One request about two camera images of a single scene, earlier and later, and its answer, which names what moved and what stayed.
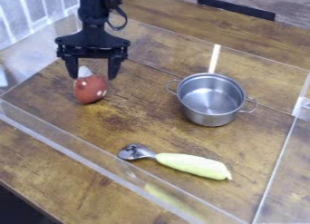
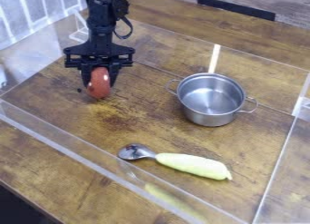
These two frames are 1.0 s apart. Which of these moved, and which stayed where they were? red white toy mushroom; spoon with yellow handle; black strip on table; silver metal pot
Moved: red white toy mushroom
Stayed: silver metal pot; spoon with yellow handle; black strip on table
